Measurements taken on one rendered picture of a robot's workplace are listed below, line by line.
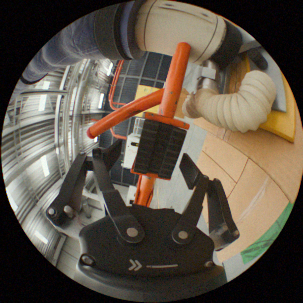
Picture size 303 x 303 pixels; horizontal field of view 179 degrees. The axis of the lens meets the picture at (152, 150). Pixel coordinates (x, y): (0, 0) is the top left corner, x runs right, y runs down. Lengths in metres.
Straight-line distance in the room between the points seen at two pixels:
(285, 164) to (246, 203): 0.52
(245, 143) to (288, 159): 0.09
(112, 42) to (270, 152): 0.26
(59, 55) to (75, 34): 0.09
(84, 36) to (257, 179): 0.75
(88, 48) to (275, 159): 0.32
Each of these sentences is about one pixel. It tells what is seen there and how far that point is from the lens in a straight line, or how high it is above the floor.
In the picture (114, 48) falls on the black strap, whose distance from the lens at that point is 0.19.
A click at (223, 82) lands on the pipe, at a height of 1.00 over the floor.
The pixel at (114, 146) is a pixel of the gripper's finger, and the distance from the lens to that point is 0.15.
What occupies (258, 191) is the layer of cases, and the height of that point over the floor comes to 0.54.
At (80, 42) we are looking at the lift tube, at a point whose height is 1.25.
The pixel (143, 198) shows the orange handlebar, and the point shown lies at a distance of 0.20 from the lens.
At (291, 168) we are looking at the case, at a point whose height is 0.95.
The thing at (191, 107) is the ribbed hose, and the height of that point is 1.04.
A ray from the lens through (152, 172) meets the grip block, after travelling 0.15.
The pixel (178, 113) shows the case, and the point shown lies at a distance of 1.68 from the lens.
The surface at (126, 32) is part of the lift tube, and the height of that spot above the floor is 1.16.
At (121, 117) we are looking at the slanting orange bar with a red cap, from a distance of 0.16.
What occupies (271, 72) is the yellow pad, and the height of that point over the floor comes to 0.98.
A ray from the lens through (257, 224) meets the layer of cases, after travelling 0.62.
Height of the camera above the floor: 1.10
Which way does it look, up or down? 4 degrees down
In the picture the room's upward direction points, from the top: 78 degrees counter-clockwise
